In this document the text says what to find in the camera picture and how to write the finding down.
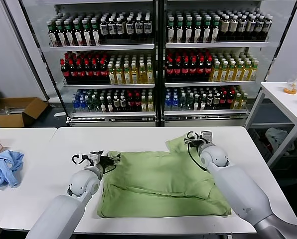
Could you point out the white cap navy label bottle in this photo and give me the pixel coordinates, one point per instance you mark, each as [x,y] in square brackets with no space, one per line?
[240,26]
[249,25]
[103,29]
[138,28]
[129,28]
[266,25]
[120,28]
[147,27]
[111,29]
[257,25]

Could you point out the green cap dark bottle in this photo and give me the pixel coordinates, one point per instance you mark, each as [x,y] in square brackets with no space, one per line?
[188,32]
[206,32]
[179,32]
[214,31]
[69,36]
[52,36]
[78,36]
[87,35]
[61,36]
[197,32]
[170,32]
[95,35]

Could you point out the crumpled light blue cloth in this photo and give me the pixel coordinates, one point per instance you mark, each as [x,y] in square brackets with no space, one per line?
[4,168]

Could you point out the glass jar with orange liquid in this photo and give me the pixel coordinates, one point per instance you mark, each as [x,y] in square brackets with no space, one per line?
[290,89]

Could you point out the small dark white label bottle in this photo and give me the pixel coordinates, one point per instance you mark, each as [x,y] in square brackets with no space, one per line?
[195,103]
[208,101]
[122,104]
[102,104]
[215,101]
[109,104]
[115,104]
[202,103]

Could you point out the bundle of metal brackets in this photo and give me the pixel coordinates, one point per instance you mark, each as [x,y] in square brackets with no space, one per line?
[12,109]

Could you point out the small blue water bottle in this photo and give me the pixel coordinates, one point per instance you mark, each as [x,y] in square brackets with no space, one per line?
[167,103]
[82,104]
[74,104]
[174,103]

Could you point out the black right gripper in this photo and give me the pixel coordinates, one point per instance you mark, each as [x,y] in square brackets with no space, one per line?
[197,144]

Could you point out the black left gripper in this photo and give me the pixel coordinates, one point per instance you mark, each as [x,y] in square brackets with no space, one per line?
[104,164]

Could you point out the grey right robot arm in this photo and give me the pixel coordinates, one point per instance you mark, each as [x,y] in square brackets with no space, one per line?
[238,186]

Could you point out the light green t-shirt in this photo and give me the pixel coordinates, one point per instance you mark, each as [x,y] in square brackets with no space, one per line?
[158,179]

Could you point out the open brown cardboard box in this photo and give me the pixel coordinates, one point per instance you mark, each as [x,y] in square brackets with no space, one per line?
[31,106]

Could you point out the small red cap cola bottle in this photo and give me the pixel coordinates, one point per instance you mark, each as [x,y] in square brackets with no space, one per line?
[129,103]
[137,103]
[222,100]
[229,100]

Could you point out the glass cabinet door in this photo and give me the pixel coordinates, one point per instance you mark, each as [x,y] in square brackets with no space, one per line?
[275,36]
[33,36]

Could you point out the white paper scrap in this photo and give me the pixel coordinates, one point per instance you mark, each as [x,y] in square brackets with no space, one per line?
[60,114]

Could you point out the white metal shelf board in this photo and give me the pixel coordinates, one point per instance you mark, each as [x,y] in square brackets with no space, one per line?
[107,85]
[207,83]
[112,114]
[100,47]
[212,45]
[202,112]

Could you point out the white cap beige label bottle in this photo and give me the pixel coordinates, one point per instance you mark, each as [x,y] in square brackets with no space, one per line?
[223,26]
[232,26]

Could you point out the pale crumpled cloth pile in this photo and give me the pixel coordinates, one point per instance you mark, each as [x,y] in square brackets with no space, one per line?
[275,138]

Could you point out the small yellow drink bottle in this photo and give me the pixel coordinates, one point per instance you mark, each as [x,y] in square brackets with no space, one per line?
[149,104]
[242,101]
[235,101]
[143,104]

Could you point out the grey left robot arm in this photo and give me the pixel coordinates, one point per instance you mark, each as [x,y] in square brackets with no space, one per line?
[61,214]

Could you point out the white side table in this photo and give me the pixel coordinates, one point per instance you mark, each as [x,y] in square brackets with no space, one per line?
[275,92]

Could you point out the small clear green bottle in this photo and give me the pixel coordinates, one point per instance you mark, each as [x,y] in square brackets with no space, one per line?
[95,104]
[189,102]
[181,102]
[88,104]

